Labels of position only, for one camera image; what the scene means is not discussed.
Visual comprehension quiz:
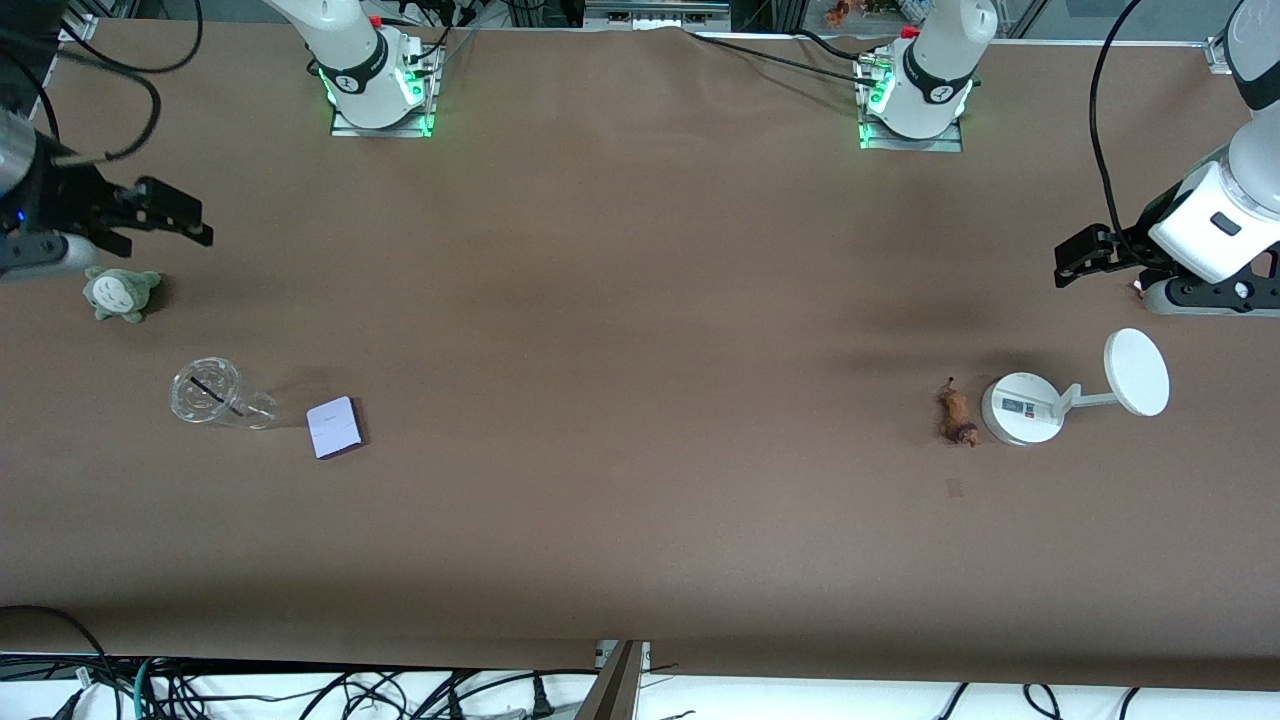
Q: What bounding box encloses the brown lion statue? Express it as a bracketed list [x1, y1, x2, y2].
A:
[936, 376, 982, 449]

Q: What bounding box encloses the white round phone stand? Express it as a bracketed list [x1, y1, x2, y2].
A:
[980, 327, 1172, 447]

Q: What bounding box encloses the grey green plush toy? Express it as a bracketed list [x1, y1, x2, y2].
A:
[83, 265, 163, 324]

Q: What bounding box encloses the clear plastic cup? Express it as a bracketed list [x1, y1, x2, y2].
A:
[169, 357, 281, 432]

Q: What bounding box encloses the brown table cover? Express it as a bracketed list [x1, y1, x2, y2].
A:
[0, 20, 1280, 693]

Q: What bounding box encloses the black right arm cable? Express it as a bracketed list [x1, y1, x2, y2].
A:
[0, 0, 207, 167]

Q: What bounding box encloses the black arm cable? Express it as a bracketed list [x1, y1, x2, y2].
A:
[0, 0, 207, 167]
[1089, 0, 1152, 261]

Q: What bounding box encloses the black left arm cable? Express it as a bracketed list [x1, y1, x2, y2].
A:
[1089, 0, 1152, 261]

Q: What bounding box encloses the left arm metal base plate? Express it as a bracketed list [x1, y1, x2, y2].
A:
[856, 52, 967, 154]

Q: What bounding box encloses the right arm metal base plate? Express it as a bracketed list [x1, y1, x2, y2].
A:
[329, 42, 443, 139]

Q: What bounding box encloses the black cable across table edge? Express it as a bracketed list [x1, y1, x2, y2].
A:
[688, 30, 886, 89]

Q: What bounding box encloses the black looped floor cable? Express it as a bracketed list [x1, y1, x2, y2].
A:
[0, 604, 113, 701]

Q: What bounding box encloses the metal frame post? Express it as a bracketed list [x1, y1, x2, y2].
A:
[575, 640, 653, 720]

